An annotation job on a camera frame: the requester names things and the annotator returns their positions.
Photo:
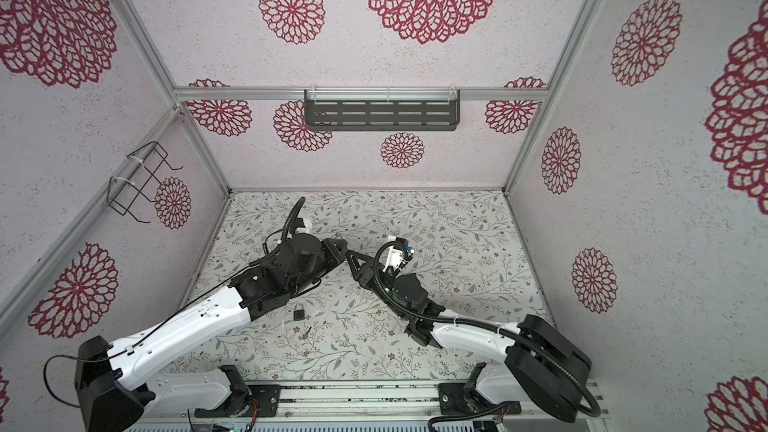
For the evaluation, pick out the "dark metal wall shelf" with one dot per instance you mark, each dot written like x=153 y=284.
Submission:
x=385 y=111

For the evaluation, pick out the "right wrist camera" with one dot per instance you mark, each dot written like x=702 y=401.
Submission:
x=396 y=259

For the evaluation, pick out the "black padlock left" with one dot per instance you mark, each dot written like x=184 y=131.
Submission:
x=299 y=314

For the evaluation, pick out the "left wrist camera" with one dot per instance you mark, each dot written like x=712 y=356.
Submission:
x=301 y=226

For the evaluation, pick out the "black wire wall rack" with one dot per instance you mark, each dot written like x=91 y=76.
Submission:
x=126 y=188

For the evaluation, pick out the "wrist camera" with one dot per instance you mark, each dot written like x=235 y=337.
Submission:
x=301 y=226
x=396 y=259

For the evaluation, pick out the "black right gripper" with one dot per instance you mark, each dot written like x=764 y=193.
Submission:
x=369 y=275

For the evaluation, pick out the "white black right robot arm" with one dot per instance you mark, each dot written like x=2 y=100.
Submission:
x=528 y=359

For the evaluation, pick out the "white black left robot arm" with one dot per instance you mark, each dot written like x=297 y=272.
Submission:
x=119 y=382

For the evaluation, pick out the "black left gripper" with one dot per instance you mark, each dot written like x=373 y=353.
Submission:
x=333 y=252

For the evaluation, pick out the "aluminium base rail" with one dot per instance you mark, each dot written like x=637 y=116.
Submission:
x=316 y=401

